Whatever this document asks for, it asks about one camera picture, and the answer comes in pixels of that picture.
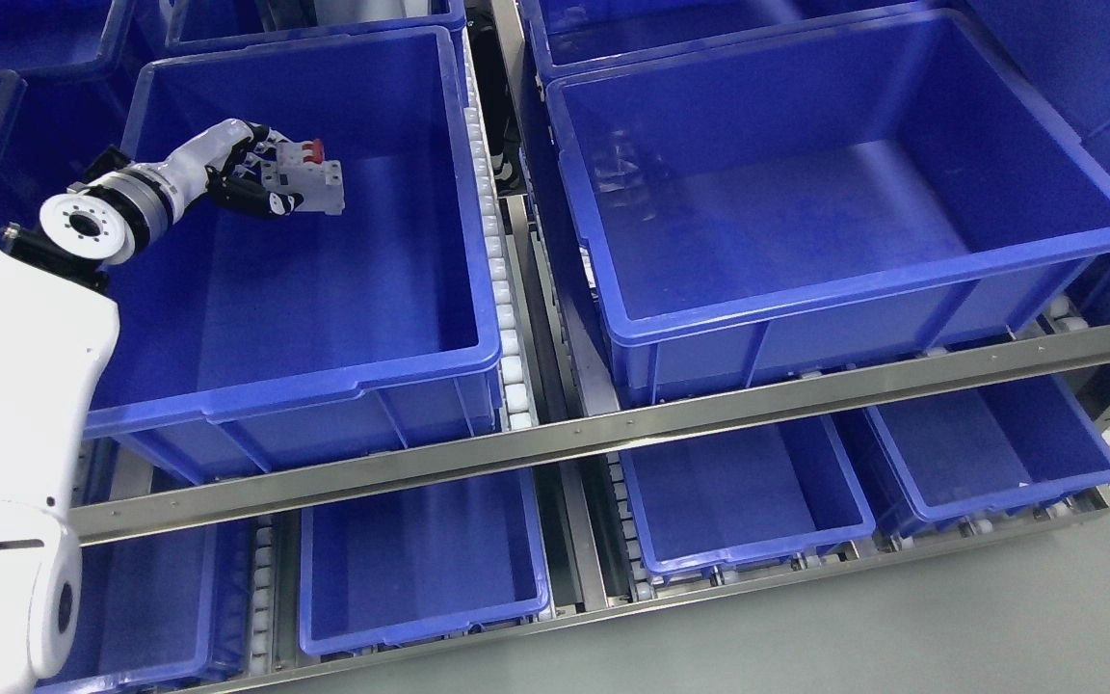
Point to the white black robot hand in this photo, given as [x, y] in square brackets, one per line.
[221, 164]

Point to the grey red circuit breaker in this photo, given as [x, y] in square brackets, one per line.
[302, 170]

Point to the upper blue bin back left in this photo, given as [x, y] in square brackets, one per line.
[197, 27]

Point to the large blue bin left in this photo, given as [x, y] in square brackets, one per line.
[248, 345]

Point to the large blue bin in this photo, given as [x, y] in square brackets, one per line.
[838, 197]
[248, 345]

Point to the upper blue bin back right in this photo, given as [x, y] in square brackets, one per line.
[574, 37]

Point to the white roller track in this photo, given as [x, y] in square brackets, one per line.
[518, 409]

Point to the lower blue bin centre left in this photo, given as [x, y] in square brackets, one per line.
[416, 565]

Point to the lower blue bin far left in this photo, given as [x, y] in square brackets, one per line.
[161, 612]

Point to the large blue bin right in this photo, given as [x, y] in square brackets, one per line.
[838, 197]

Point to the lower blue bin centre right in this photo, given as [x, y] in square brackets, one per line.
[749, 496]

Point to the lower blue bin far right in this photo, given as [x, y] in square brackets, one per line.
[962, 455]

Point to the steel shelf rail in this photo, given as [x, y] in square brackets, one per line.
[574, 439]

